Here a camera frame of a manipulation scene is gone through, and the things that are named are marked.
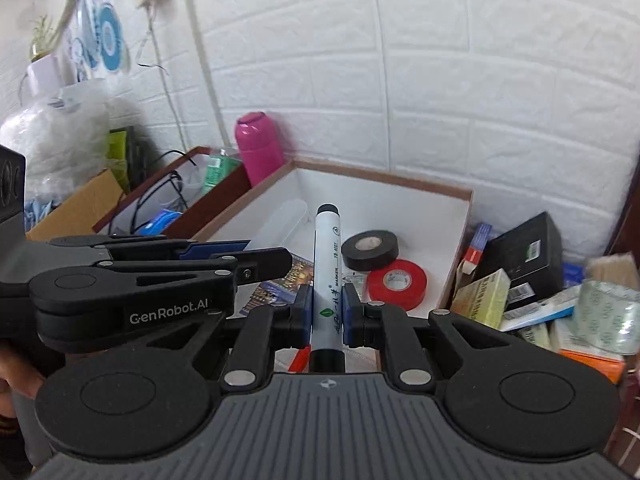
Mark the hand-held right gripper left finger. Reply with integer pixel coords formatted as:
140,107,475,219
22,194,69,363
145,284,315,391

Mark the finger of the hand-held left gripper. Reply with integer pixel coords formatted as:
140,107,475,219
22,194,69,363
47,235,252,266
29,246,294,354

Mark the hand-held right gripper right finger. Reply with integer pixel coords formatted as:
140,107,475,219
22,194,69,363
343,283,504,390

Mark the white marker pen black cap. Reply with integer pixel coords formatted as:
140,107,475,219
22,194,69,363
307,204,347,374

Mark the white cardboard box brown rim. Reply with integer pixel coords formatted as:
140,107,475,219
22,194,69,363
192,157,475,376

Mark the person's left hand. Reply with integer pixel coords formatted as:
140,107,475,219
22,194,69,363
0,349,47,413

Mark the colourful card packet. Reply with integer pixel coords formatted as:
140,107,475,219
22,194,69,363
239,254,314,319

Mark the red tape roll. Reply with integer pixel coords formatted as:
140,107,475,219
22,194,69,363
366,259,430,312

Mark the black tape roll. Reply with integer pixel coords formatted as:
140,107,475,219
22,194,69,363
341,231,401,274

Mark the plain cardboard box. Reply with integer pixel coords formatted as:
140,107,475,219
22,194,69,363
25,167,124,242

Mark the white plastic bag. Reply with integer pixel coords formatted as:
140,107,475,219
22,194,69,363
0,85,112,211

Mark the pink bottle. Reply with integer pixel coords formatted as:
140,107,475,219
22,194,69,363
235,111,285,189

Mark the lime green pouch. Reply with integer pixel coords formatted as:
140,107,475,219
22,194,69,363
108,129,132,192

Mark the potted plant white pot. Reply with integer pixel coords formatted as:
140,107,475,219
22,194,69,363
22,14,65,97

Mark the yellow green box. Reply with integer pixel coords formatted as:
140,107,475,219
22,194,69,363
450,268,512,331

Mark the blue red small box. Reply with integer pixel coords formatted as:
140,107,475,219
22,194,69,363
459,222,495,277

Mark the black box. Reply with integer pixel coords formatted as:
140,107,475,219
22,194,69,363
484,211,567,312

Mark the blue white flat packet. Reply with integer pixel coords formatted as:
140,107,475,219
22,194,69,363
500,285,584,332

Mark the orange box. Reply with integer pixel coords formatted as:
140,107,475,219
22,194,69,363
550,320,627,385

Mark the clear tape roll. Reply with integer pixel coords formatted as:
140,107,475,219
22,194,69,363
569,280,640,357

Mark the brown box with cables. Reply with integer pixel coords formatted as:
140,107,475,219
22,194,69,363
95,146,252,242

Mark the black cable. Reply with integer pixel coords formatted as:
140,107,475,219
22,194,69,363
107,171,192,236

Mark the white cable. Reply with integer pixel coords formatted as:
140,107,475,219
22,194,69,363
136,6,183,152

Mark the blue white wall decoration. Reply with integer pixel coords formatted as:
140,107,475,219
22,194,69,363
69,0,132,82

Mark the white wall conduit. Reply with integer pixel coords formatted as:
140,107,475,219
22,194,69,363
181,0,232,152

